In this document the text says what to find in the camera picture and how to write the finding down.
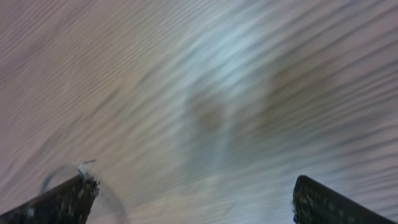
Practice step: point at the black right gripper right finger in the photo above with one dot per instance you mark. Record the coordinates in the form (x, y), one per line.
(315, 203)

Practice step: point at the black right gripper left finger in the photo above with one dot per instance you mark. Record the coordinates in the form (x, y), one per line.
(67, 203)

